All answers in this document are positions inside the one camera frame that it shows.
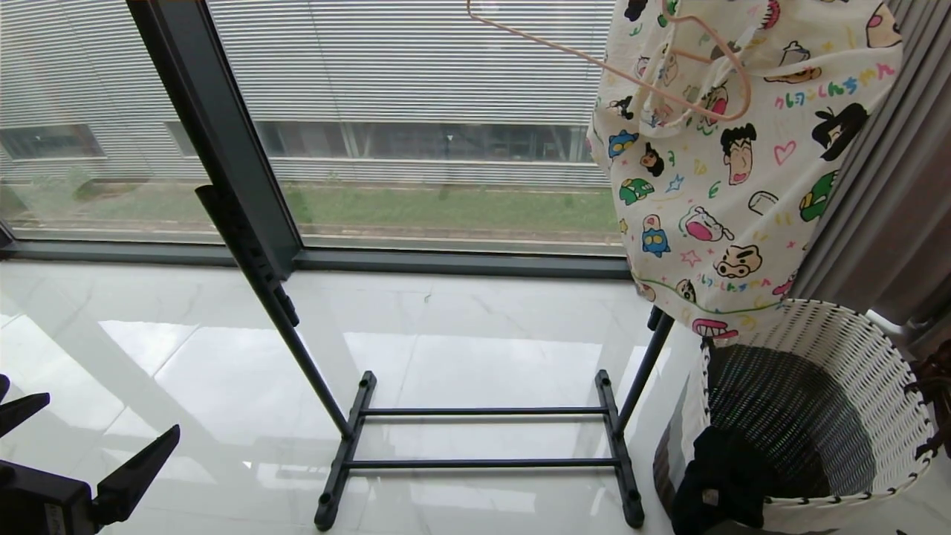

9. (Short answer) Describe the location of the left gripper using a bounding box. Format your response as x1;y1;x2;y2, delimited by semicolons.
0;392;182;535

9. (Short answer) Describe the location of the black garment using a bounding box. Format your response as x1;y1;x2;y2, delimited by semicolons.
671;425;781;535

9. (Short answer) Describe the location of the cream printed garment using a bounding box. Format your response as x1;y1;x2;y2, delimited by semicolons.
585;0;907;343

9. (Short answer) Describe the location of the black clothes rack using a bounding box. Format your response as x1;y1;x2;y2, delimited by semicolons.
195;184;677;533

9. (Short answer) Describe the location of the pink clothes hanger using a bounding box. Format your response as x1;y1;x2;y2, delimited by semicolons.
465;0;753;124

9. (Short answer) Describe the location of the white laundry basket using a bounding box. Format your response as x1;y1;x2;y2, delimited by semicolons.
695;299;938;534

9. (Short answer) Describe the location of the window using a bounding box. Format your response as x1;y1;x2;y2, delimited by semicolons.
0;0;632;280

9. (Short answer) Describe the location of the beige curtain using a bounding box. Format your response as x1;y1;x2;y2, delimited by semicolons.
788;0;951;351

